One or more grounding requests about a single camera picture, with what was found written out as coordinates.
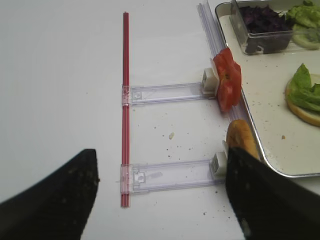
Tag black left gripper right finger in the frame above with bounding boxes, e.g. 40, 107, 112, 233
225, 147, 320, 240

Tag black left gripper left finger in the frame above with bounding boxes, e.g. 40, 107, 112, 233
0, 149, 100, 240

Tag lettuce leaf on bun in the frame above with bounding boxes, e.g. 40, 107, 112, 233
287, 63, 320, 112

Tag tomato slices stack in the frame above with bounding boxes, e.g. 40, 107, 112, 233
213, 47, 242, 113

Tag green lettuce in container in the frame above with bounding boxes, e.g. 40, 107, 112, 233
286, 0, 320, 50

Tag metal tray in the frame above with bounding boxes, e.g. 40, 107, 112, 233
215, 0, 320, 178

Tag bun half lower left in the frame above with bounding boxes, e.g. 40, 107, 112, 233
226, 119, 260, 160

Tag clear pusher track lower left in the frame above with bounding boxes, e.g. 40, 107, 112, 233
120, 141, 229, 194

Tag clear pusher track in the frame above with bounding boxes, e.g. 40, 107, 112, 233
120, 141, 229, 194
121, 68, 219, 107

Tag bottom bun on tray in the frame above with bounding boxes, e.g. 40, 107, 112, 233
284, 77, 320, 127

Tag red strip left side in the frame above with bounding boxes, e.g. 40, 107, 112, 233
120, 11, 131, 208

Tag clear pusher track upper left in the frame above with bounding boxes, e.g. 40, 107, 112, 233
121, 68, 219, 107

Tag purple cabbage shreds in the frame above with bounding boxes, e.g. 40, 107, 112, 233
239, 5, 292, 55

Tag clear plastic container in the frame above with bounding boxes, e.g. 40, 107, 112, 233
229, 0, 320, 55

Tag clear rail left of tray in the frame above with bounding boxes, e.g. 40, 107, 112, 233
197, 0, 250, 123

